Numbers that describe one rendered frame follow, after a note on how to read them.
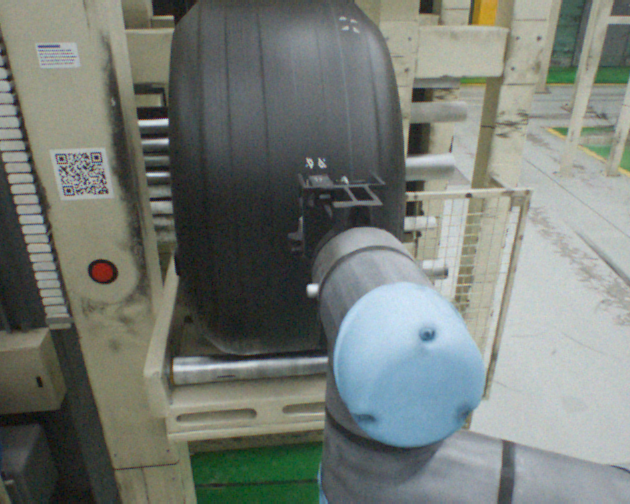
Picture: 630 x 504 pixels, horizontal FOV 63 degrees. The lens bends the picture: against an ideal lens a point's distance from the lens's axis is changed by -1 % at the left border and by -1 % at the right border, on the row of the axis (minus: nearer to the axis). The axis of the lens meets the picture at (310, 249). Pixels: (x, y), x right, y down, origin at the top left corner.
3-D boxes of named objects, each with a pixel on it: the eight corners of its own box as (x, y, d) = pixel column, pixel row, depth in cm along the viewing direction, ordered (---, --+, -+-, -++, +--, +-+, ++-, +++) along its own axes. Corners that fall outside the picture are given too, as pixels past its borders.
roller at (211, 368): (167, 391, 84) (164, 370, 81) (170, 372, 88) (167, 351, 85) (381, 374, 87) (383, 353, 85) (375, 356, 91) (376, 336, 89)
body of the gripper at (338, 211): (373, 168, 50) (411, 204, 39) (371, 252, 53) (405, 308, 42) (293, 172, 49) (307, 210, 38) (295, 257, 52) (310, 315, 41)
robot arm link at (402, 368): (337, 471, 27) (349, 327, 24) (312, 355, 37) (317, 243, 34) (482, 463, 28) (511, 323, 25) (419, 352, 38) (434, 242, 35)
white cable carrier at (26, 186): (49, 329, 86) (-39, 15, 64) (58, 312, 90) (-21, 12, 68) (77, 327, 86) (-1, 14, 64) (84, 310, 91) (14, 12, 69)
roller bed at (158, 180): (125, 249, 122) (102, 122, 108) (135, 223, 135) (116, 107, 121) (210, 244, 124) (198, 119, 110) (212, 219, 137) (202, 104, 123)
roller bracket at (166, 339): (151, 421, 81) (141, 373, 77) (177, 288, 116) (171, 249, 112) (173, 420, 82) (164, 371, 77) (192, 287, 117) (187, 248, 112)
